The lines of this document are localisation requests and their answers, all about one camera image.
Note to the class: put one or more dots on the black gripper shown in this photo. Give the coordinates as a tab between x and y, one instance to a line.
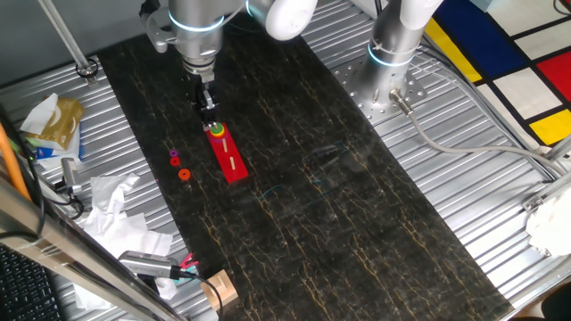
201	91

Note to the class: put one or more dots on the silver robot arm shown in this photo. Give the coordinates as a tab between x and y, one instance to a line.
196	40

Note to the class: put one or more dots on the red Hanoi base with pegs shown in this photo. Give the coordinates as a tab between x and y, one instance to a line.
221	156

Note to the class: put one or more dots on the slotted wooden block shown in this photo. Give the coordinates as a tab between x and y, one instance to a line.
225	285

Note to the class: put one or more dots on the crumpled white paper towel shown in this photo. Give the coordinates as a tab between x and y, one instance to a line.
109	191

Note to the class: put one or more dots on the large white paper towel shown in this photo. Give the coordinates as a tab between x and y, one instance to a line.
129	236

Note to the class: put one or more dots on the yellow and white bag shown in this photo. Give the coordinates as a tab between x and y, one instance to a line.
60	122

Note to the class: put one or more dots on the pink plastic clip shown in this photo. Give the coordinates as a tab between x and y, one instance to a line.
189	260

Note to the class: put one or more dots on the teal plastic clip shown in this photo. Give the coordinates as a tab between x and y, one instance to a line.
187	271

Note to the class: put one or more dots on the blue white tissue packet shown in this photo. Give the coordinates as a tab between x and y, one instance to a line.
49	153

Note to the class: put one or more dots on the white facial tissue sheet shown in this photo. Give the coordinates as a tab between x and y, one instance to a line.
40	116

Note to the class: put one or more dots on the black marble pattern mat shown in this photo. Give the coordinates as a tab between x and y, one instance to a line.
334	223

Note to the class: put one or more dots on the orange tube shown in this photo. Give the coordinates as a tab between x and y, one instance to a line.
12	165

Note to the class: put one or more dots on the black keyboard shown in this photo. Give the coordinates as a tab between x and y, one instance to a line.
27	290

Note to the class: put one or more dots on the colourful Mondrian pattern mat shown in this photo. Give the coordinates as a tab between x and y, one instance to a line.
482	40

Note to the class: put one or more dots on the white crumpled cloth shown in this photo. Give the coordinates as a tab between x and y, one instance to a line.
553	227

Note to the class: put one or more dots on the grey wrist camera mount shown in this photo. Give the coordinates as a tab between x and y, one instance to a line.
156	38

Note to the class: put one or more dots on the small silver camera on mount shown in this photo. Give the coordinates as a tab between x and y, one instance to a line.
69	171

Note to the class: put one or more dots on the metal camera pole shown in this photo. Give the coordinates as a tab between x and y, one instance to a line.
69	38

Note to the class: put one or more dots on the silver ribbed camera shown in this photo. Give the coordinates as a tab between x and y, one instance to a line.
147	263

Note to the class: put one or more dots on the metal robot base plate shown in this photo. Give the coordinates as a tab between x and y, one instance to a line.
379	118

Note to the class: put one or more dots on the aluminium frame bar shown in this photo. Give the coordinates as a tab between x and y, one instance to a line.
67	254

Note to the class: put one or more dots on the metal corner bracket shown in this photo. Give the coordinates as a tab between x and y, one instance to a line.
533	203

